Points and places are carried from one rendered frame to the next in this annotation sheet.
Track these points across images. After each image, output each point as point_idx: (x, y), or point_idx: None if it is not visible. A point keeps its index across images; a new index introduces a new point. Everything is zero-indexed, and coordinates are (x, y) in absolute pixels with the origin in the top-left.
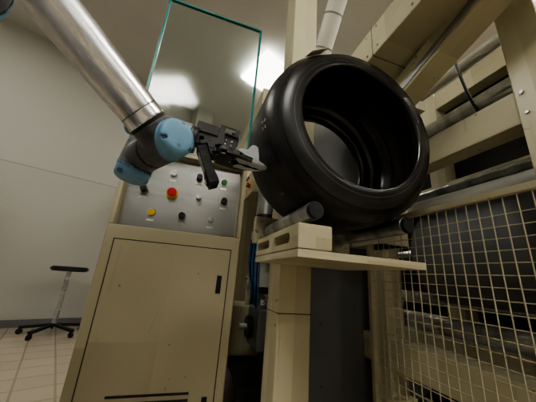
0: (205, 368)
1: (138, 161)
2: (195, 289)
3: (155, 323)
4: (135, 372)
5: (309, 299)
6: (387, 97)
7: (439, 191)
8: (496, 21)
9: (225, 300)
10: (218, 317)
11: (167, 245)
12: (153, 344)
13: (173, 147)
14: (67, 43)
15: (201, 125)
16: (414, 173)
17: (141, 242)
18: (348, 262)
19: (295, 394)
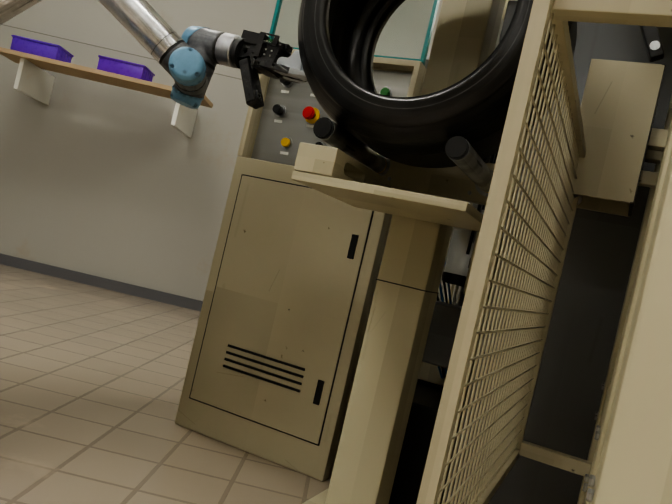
0: (326, 348)
1: (178, 87)
2: (323, 248)
3: (277, 281)
4: (254, 328)
5: (426, 269)
6: None
7: None
8: None
9: (359, 269)
10: (348, 290)
11: (296, 186)
12: (273, 305)
13: (179, 75)
14: (109, 8)
15: (245, 35)
16: (483, 66)
17: (268, 181)
18: (357, 192)
19: (383, 382)
